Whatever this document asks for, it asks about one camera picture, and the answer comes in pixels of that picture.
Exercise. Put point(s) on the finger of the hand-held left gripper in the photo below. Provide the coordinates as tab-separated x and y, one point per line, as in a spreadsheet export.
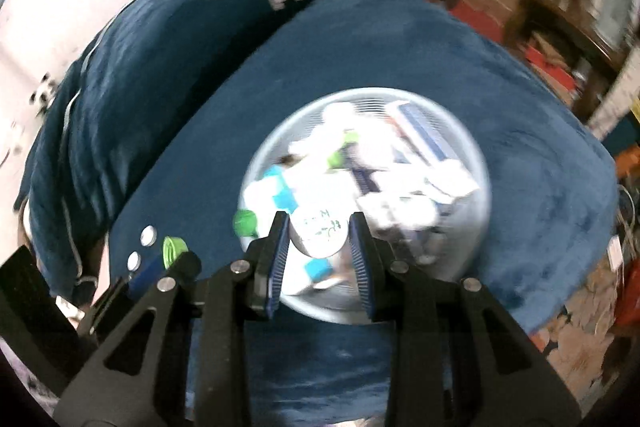
145	272

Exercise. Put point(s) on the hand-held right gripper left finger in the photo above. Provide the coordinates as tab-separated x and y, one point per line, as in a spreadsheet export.
278	257

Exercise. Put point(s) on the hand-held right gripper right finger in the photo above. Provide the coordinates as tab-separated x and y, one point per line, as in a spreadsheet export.
361	267

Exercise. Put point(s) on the green bottle cap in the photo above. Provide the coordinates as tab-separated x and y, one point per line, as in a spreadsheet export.
172	250

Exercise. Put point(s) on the white bottle with green print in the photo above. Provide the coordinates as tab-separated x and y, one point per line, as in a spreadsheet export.
320	232

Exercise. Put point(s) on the white mesh basket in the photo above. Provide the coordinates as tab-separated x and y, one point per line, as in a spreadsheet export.
460	227

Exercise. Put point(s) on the light-blue capped small bottle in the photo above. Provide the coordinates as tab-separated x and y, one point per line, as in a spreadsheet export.
318	268

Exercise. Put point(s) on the white bottle with green cap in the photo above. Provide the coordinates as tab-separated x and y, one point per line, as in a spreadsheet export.
246	223

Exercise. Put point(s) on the white bottle with light-blue cap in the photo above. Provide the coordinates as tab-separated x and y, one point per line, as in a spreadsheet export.
281	193

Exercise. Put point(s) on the white packet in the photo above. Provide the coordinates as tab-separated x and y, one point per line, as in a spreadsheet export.
442	182

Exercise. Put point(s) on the white bottle with green nozzle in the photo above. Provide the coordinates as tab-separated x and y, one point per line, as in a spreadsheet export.
343	149

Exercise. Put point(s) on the blue and white box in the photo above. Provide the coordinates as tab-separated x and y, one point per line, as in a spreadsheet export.
420	134

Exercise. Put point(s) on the blue quilt with grey trim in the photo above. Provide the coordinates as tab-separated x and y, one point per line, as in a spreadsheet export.
150	57

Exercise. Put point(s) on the blue plush blanket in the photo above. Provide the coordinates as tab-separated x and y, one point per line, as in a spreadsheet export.
380	52

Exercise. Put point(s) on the patterned floor mat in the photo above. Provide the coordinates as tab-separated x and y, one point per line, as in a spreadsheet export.
580	332

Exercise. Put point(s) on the red bag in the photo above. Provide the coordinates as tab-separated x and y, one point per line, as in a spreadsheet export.
631	302

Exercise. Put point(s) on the dark wooden table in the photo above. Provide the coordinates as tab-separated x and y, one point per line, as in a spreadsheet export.
555	7

